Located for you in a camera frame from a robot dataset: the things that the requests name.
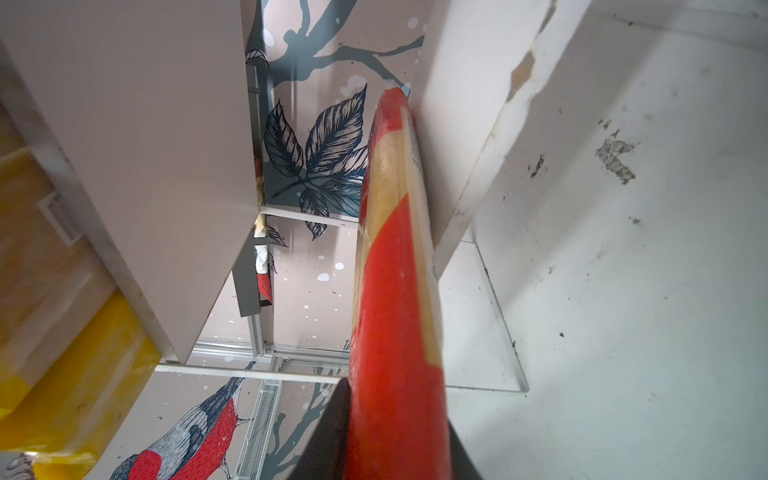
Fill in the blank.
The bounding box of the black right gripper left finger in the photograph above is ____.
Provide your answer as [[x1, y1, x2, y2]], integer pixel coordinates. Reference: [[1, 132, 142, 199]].
[[288, 379, 351, 480]]

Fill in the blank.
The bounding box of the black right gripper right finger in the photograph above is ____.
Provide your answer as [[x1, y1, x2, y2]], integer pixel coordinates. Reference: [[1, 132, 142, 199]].
[[448, 422, 482, 480]]

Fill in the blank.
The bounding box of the red spaghetti pack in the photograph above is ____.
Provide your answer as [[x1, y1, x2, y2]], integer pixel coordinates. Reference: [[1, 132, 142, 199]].
[[345, 87, 452, 479]]

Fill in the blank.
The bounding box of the white two-tier shelf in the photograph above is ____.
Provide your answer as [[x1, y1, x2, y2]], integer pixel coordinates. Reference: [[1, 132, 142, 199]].
[[1, 1, 589, 364]]

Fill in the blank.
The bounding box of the red cassava chips bag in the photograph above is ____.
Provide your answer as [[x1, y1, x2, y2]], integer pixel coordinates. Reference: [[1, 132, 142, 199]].
[[253, 214, 272, 302]]

